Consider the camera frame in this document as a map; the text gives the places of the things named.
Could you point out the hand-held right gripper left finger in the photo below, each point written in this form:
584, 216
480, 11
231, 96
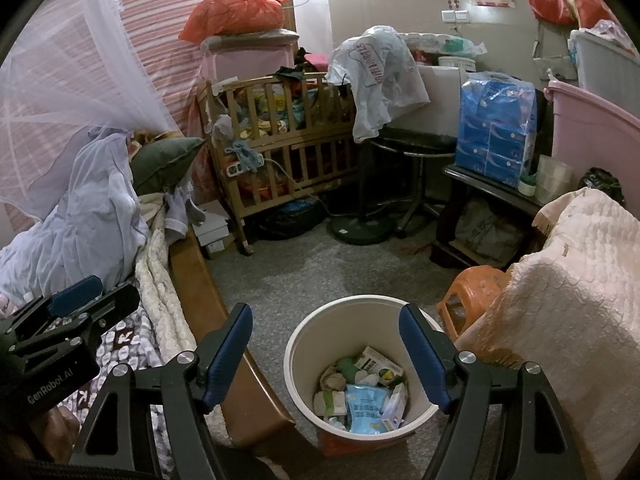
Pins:
225, 355

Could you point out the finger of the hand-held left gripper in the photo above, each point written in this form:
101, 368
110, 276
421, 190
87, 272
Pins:
77, 290
117, 302

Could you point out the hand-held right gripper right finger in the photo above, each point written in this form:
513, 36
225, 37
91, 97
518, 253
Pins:
425, 355

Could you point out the green white carton box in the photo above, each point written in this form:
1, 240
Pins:
375, 360

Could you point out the small white box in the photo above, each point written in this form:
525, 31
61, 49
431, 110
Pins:
395, 402

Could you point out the dark green wrapper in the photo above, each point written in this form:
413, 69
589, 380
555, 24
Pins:
346, 366

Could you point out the blue snack packet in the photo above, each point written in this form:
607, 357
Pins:
367, 410

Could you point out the white plastic bin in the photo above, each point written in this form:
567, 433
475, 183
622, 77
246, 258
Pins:
305, 350

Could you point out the green white wrapper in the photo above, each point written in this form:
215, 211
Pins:
332, 402

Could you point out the person's left hand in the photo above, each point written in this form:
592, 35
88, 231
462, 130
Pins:
45, 430

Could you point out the rabbit printed blanket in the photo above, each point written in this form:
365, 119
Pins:
130, 345

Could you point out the lavender duvet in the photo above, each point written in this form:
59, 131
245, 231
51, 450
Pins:
85, 210

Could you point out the orange plastic stool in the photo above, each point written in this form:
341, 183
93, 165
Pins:
475, 285

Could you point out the white shoe box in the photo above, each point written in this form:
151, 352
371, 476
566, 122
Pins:
212, 230

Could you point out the dark wooden side table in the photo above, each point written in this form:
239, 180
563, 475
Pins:
450, 220

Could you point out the grey printed sack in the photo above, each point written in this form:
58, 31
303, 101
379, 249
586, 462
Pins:
487, 232

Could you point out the black fan base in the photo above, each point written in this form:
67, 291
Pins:
360, 230

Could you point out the dark green pillow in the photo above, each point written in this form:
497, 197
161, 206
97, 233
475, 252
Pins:
160, 162

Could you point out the pale pink knitted blanket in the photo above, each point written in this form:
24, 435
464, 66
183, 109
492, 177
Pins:
565, 310

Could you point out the black plastic bag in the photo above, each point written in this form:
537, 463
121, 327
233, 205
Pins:
290, 220

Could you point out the white power strip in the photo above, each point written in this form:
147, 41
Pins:
236, 169

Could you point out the white mosquito net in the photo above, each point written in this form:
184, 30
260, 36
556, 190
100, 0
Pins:
65, 110

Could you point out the blue grey cloth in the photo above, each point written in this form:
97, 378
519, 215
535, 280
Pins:
245, 152

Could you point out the small white jar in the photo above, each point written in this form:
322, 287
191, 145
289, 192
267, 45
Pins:
526, 186

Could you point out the black round stool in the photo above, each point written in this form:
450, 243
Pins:
410, 140

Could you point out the wooden baby crib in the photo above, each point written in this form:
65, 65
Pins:
320, 160

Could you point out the clear plastic container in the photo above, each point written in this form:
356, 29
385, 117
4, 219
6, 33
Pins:
552, 177

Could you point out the blue tissue multipack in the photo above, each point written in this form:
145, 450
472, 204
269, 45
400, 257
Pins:
495, 130

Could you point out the black crumpled bag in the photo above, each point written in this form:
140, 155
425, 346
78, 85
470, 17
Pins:
602, 185

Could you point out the pink striped curtain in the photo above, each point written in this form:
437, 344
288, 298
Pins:
165, 35

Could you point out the pink storage box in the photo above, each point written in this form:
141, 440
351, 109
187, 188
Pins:
240, 60

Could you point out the white cardboard box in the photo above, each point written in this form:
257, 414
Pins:
442, 82

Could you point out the pink plastic tub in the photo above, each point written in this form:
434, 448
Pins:
590, 130

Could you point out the white plastic bag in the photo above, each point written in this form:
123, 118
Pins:
375, 70

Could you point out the orange plastic bag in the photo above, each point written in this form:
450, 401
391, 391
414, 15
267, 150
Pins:
230, 15

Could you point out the toilet paper pack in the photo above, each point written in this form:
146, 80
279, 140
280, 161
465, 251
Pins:
440, 45

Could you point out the white storage box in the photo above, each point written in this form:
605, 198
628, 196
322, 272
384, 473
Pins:
600, 60

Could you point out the wooden bed frame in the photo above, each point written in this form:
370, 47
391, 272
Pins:
215, 310

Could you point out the white wall switch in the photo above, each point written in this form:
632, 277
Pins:
455, 16

